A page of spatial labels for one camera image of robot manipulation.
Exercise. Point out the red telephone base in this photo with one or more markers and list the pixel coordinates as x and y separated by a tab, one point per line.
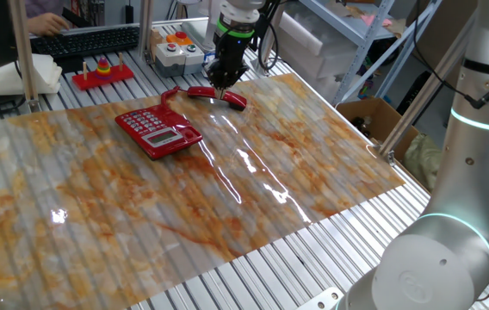
175	129

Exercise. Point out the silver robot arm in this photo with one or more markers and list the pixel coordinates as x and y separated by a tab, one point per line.
477	181

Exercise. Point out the red peg toy base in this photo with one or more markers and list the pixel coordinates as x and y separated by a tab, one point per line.
107	82

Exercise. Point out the grey two-button box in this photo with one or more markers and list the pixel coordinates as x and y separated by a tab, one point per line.
175	62

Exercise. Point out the translucent storage bin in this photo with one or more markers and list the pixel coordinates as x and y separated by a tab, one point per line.
313	47

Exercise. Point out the green fabric bag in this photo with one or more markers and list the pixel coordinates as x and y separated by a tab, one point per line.
421	161

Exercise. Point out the purple sleeved forearm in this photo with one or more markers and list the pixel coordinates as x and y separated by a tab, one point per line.
44	6

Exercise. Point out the black keyboard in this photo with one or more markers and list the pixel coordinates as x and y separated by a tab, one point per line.
85	41

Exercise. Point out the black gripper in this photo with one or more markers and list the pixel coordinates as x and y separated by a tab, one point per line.
229	60

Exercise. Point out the aluminium frame post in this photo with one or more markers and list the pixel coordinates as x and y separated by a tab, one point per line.
416	107
282	6
25	64
144	26

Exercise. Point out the brown cardboard box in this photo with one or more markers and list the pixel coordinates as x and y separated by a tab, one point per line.
382	114

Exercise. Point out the pink paper sheet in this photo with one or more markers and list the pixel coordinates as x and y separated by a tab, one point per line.
373	19

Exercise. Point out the rainbow stacking rings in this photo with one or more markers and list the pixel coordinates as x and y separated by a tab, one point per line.
103	69

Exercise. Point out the red telephone handset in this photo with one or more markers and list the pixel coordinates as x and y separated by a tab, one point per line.
236	100

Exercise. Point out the grey metal shelf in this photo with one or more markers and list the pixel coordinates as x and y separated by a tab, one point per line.
335	23

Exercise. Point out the person's bare hand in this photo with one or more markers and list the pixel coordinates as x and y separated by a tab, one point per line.
48	25

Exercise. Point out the orange marble pattern mat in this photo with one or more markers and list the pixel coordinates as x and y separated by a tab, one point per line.
141	206

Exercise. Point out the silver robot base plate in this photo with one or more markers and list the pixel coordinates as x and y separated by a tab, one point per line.
322	301

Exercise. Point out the orange emergency stop button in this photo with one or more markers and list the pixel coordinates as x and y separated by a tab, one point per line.
180	39

